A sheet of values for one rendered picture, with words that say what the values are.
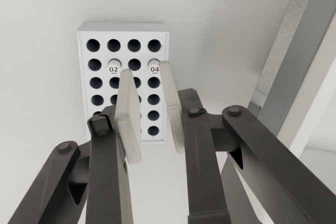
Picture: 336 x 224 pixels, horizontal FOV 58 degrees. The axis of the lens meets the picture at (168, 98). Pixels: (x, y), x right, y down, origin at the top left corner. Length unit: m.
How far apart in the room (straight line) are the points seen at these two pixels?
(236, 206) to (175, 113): 0.70
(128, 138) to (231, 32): 0.21
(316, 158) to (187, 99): 0.18
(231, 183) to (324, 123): 0.58
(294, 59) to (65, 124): 0.26
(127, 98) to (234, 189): 0.72
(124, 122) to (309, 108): 0.14
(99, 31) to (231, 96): 0.17
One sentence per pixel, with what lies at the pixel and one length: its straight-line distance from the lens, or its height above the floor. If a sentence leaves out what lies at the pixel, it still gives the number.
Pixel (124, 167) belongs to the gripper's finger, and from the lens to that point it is 0.16.
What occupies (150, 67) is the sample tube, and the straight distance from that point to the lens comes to 0.28.
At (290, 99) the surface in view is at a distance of 0.25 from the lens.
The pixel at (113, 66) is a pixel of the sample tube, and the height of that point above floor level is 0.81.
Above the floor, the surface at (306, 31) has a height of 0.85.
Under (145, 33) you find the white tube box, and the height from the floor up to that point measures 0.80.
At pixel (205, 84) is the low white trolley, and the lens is 0.35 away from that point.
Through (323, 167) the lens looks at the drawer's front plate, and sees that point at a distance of 0.32.
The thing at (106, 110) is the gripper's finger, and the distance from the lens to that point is 0.18.
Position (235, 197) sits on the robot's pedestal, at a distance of 0.86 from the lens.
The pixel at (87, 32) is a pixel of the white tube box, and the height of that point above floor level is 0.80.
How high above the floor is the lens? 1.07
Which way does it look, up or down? 63 degrees down
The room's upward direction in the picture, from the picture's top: 169 degrees clockwise
